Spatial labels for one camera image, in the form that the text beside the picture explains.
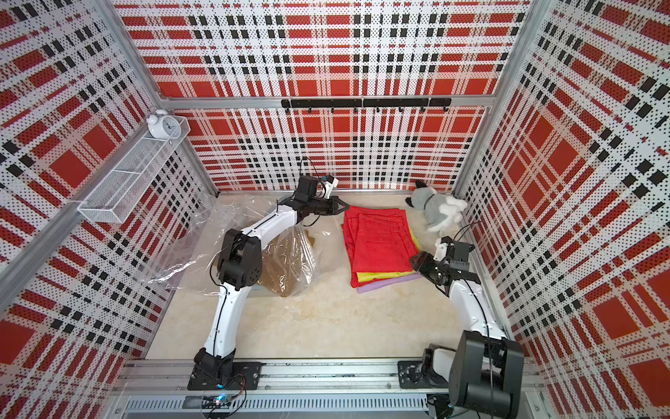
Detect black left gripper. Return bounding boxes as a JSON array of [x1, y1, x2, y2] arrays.
[[308, 194, 349, 214]]

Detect red trousers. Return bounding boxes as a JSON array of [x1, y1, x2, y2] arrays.
[[344, 206, 419, 272], [342, 222, 360, 289]]

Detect clear plastic vacuum bag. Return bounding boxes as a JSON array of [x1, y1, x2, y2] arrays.
[[141, 193, 339, 297]]

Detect brown trousers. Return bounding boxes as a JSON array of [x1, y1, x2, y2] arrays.
[[258, 225, 319, 298]]

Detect lime green trousers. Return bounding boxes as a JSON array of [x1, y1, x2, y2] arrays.
[[356, 230, 422, 284]]

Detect purple trousers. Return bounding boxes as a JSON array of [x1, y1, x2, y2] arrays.
[[357, 272, 422, 293]]

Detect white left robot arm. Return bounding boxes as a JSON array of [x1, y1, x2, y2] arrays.
[[188, 175, 350, 391]]

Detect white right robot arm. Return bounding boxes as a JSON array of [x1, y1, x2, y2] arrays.
[[399, 237, 524, 418]]

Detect grey white plush toy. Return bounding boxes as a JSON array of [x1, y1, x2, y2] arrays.
[[406, 181, 468, 236]]

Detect white alarm clock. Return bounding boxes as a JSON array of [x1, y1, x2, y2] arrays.
[[146, 109, 181, 141]]

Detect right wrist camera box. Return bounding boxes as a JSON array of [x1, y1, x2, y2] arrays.
[[434, 236, 452, 263]]

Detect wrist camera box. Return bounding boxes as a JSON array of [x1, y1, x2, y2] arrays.
[[320, 175, 338, 199], [434, 236, 452, 263]]

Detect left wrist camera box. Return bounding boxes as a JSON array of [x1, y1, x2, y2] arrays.
[[320, 175, 338, 199]]

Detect black wall hook rail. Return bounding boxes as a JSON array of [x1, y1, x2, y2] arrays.
[[280, 97, 453, 111]]

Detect white wire wall shelf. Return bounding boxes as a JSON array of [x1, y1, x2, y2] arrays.
[[78, 115, 190, 225]]

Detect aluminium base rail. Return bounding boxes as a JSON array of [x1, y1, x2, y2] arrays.
[[109, 358, 545, 419]]

